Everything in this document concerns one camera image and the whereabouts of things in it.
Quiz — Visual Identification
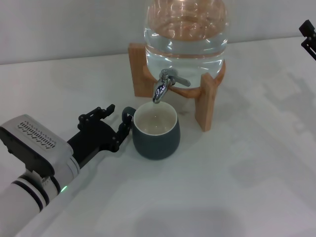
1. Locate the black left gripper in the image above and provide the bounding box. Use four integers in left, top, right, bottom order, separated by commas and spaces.
66, 104, 132, 170

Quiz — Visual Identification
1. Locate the black mug white inside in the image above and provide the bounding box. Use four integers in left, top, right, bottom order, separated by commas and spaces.
121, 102, 182, 161

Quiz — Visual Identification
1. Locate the chrome faucet tap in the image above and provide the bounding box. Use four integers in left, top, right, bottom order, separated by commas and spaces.
152, 69, 192, 104

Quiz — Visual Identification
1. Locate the wooden dispenser stand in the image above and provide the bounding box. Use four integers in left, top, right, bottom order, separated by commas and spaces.
128, 42, 227, 132

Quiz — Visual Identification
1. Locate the glass water dispenser jar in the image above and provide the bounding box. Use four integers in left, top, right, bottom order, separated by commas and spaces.
143, 0, 229, 89

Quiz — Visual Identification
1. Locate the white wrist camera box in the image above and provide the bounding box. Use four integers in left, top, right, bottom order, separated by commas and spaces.
0, 114, 74, 183

